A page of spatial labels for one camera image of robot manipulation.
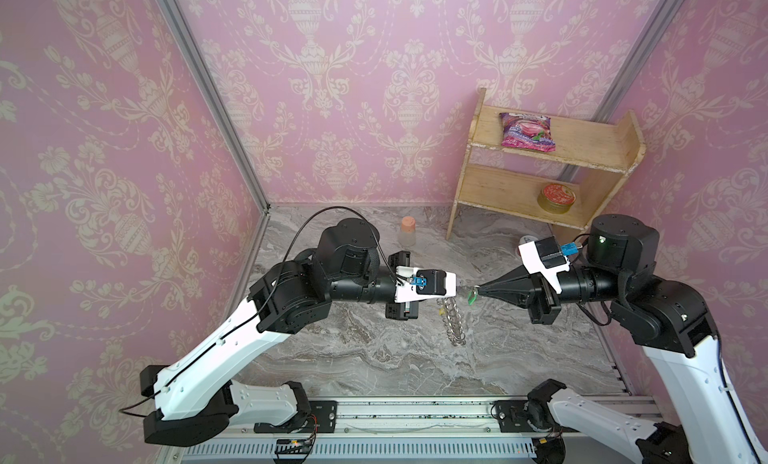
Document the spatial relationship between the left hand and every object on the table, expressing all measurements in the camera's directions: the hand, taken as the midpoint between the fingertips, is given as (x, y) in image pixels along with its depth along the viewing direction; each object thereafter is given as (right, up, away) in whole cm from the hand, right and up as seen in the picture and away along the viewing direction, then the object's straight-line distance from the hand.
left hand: (446, 285), depth 49 cm
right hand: (+6, 0, -1) cm, 6 cm away
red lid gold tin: (+41, +19, +41) cm, 61 cm away
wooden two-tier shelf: (+49, +33, +63) cm, 86 cm away
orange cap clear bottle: (-3, +7, +56) cm, 57 cm away
